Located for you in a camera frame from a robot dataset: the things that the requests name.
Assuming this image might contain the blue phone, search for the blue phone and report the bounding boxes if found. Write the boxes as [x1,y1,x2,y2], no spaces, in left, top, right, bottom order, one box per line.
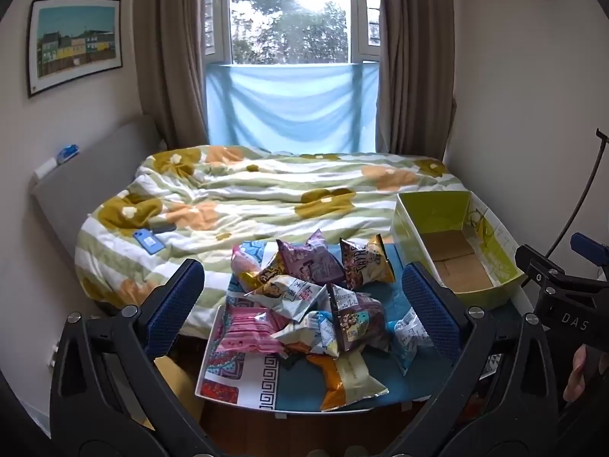
[133,229,165,253]

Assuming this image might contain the white printed snack packet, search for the white printed snack packet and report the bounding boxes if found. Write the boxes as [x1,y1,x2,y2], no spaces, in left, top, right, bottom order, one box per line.
[245,276,331,322]

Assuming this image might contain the purple cartoon snack bag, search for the purple cartoon snack bag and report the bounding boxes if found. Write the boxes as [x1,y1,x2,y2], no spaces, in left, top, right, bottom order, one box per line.
[328,284,391,355]

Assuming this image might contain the grey bed headboard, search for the grey bed headboard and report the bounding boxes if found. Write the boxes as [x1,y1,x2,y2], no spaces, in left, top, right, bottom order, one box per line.
[29,115,165,305]

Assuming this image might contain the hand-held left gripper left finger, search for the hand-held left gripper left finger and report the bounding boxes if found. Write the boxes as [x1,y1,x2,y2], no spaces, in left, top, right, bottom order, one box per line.
[50,258,215,457]

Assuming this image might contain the green cardboard box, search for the green cardboard box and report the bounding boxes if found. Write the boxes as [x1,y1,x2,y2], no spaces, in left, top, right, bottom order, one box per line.
[391,190,526,309]

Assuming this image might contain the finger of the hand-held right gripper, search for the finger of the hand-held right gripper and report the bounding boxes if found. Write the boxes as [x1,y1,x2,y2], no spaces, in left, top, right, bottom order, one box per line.
[571,232,609,262]
[516,244,609,296]

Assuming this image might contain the blue patterned tray table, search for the blue patterned tray table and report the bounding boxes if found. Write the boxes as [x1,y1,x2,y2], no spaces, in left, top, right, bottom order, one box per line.
[196,240,524,412]

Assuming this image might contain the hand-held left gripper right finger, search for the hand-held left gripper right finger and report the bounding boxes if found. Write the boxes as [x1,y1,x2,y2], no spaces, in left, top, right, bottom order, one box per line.
[385,261,560,457]

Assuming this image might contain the orange snack packet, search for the orange snack packet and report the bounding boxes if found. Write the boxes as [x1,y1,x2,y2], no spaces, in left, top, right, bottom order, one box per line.
[307,352,388,412]

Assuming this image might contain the framed house picture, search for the framed house picture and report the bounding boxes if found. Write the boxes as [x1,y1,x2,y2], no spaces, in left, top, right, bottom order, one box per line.
[27,0,123,98]

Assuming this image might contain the yellow brown chip bag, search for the yellow brown chip bag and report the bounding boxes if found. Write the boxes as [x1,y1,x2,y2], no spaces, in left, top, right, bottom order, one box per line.
[339,234,397,291]

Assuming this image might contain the pale pink snack packet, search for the pale pink snack packet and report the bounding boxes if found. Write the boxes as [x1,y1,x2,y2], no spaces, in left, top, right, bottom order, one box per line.
[223,305,291,358]

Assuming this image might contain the white blue snack packet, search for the white blue snack packet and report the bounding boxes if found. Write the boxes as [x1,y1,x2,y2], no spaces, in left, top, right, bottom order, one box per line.
[276,312,341,358]

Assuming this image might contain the tan cardboard piece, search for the tan cardboard piece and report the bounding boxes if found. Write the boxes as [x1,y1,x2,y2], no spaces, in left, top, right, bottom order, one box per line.
[143,356,205,427]

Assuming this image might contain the light blue snack packet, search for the light blue snack packet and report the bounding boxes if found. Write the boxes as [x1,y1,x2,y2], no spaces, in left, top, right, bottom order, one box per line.
[387,309,434,377]

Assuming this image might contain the floral striped blanket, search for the floral striped blanket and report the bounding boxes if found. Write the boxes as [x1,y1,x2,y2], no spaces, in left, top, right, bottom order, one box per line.
[76,145,477,336]

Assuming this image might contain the pink white snack bag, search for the pink white snack bag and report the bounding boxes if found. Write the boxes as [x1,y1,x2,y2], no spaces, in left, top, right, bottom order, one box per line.
[231,243,267,291]

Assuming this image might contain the gold brown snack bag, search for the gold brown snack bag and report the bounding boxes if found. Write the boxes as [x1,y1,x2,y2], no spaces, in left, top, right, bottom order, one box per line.
[242,267,296,296]

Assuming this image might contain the brown curtain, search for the brown curtain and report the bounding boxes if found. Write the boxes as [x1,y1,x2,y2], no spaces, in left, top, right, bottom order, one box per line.
[378,0,458,163]
[133,0,234,148]

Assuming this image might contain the black cable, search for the black cable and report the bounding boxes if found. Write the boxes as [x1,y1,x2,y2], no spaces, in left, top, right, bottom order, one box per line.
[546,128,609,259]

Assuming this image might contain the light blue window cloth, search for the light blue window cloth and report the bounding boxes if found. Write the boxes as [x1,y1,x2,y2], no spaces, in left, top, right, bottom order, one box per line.
[204,63,379,155]

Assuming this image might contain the person's right hand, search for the person's right hand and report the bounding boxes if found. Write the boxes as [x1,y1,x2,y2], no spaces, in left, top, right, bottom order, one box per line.
[564,345,589,403]

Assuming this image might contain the window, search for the window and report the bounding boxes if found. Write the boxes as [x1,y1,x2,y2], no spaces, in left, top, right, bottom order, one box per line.
[202,0,381,65]

